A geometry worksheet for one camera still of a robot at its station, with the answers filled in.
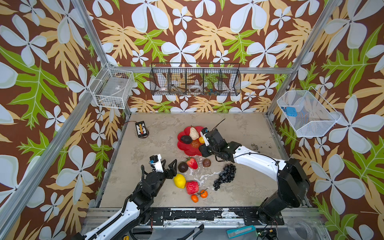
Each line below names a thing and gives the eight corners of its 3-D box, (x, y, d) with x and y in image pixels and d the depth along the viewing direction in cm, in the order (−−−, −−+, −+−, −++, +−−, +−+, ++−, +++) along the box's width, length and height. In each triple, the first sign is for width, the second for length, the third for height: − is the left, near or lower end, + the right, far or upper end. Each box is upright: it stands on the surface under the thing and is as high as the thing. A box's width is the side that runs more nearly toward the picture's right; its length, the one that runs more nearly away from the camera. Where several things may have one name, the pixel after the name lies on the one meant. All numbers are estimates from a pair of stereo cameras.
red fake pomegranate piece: (186, 194, 82) (186, 191, 78) (186, 183, 86) (186, 179, 82) (198, 194, 82) (199, 191, 78) (198, 183, 86) (199, 179, 82)
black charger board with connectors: (138, 138, 108) (137, 136, 106) (135, 124, 116) (135, 122, 114) (148, 135, 109) (147, 133, 107) (144, 122, 117) (143, 120, 116)
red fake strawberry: (191, 171, 91) (191, 168, 88) (185, 161, 95) (185, 158, 92) (198, 168, 92) (198, 165, 89) (192, 158, 97) (192, 155, 93)
